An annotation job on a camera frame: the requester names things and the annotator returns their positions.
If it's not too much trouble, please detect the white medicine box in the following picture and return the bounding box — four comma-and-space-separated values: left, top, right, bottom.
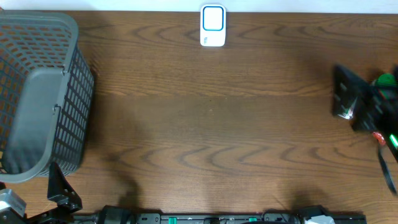
337, 98, 357, 120

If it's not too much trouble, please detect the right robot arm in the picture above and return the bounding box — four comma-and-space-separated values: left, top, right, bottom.
332, 65, 397, 157

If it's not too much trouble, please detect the white barcode scanner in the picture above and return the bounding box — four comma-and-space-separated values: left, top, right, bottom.
200, 4, 226, 47

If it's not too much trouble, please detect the red chocolate bar wrapper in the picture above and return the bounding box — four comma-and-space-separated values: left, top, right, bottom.
373, 132, 386, 146

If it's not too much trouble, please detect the grey plastic mesh basket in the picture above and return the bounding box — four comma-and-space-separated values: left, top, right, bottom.
1, 11, 95, 183

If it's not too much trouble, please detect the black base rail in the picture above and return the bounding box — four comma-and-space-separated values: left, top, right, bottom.
73, 205, 367, 224

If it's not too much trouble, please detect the green lid jar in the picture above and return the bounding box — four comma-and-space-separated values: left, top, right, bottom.
372, 73, 397, 88

